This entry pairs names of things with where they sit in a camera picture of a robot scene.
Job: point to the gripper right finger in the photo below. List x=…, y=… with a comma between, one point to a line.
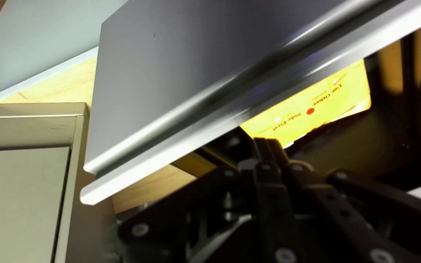
x=345, y=215

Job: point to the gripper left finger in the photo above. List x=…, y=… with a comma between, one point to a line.
x=196, y=204

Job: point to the grey metal cabinet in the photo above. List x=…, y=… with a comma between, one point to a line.
x=42, y=40

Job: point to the beige metal cabinet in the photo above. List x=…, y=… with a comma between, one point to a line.
x=24, y=182

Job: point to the grey drawer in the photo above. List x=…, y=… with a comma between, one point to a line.
x=181, y=73

